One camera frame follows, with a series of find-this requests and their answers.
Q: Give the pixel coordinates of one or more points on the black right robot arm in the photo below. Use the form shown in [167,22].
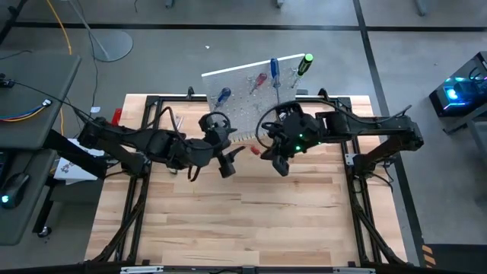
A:
[380,125]

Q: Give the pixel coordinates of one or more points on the black computer mouse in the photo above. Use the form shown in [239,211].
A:
[13,190]

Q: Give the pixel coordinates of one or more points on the silver metal bracket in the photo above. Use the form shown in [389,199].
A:
[354,270]
[141,269]

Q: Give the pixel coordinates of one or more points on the white paper sheet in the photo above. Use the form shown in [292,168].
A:
[85,149]
[70,169]

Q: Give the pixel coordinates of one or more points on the computer case with lights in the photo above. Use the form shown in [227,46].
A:
[452,93]

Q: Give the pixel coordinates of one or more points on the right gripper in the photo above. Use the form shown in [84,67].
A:
[300,131]

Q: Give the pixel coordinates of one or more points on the black caster wheel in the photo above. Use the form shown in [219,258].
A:
[45,231]

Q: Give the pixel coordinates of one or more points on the slim dark blue screwdriver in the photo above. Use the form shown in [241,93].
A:
[274,68]

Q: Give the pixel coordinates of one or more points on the small white tag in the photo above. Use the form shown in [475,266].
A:
[95,109]

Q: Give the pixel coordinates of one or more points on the grey round stand base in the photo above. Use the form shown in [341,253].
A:
[112,45]

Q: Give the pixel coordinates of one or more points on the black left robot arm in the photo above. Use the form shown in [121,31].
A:
[121,139]

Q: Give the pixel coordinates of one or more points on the white perforated pegboard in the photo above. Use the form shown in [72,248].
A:
[243,99]

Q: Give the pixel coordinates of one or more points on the red flat object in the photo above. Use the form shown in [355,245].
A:
[116,116]

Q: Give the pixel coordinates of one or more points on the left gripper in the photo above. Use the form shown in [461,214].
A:
[198,152]

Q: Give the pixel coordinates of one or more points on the black metal table frame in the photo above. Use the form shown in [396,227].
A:
[171,99]

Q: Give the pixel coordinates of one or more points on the grey side desk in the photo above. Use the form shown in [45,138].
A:
[34,95]

